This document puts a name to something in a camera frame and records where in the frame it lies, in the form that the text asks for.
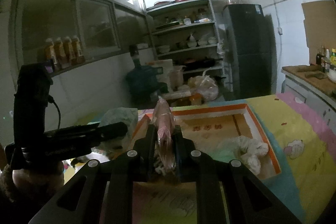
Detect black cable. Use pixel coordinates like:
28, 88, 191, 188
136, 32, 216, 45
48, 98, 62, 131

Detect white printed carton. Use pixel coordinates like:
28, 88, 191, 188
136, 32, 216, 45
152, 60, 174, 85

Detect orange snack packet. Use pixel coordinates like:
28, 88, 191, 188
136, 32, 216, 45
190, 94, 204, 106

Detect person's left hand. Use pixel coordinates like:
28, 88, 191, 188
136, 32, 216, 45
12, 160, 65, 201

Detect black water jug pump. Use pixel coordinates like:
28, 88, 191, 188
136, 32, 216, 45
129, 45, 141, 64

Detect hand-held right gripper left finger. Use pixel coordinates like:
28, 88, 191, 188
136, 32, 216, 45
28, 124, 158, 224

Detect row of small jars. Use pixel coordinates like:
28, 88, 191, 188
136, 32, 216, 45
163, 10, 212, 25

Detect sliding glass window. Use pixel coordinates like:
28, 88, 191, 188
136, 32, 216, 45
16, 0, 147, 62

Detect translucent plastic bucket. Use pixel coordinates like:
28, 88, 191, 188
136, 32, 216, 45
169, 68, 184, 90

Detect row of white bowls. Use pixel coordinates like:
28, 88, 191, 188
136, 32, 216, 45
157, 35, 219, 54

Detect blue water jug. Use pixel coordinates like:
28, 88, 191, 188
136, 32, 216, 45
125, 63, 162, 104

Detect dark grey fridge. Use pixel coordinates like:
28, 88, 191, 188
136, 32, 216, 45
223, 4, 275, 100

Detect row of condiment bottles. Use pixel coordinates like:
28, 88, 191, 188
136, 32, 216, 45
315, 44, 336, 75

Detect cardboard sheets on wall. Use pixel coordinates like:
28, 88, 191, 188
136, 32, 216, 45
301, 0, 336, 64

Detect orange rimmed cardboard box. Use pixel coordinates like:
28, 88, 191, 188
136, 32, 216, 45
105, 103, 281, 224

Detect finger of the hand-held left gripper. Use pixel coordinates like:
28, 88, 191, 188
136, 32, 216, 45
43, 122, 129, 146

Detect kitchen counter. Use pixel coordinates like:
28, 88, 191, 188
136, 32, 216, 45
282, 65, 336, 119

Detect black frying pan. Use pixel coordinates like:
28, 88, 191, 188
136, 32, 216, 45
175, 57, 223, 69

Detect white metal shelf rack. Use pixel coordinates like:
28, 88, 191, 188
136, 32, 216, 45
146, 0, 226, 83

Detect pink item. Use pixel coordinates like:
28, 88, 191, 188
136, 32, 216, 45
152, 98, 177, 174

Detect clear plastic bag of food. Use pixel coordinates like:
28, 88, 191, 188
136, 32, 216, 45
188, 74, 219, 102

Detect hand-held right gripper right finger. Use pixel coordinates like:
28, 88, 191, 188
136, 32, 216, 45
174, 126, 302, 224

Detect green patterned tissue pack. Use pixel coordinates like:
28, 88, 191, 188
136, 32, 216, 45
101, 107, 138, 148

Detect flat red rimmed pan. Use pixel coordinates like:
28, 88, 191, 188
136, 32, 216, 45
152, 0, 176, 7

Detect cartoon printed blanket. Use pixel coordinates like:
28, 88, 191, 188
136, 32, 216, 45
63, 91, 336, 224

